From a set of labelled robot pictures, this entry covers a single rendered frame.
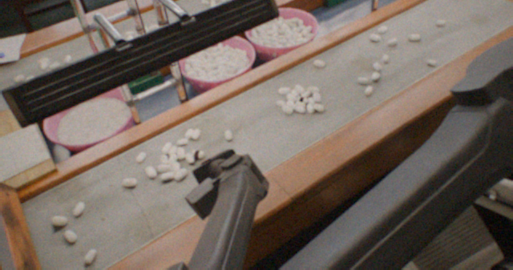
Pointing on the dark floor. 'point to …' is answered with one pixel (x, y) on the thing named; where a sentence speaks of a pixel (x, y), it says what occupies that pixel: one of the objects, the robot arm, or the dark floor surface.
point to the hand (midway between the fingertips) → (207, 169)
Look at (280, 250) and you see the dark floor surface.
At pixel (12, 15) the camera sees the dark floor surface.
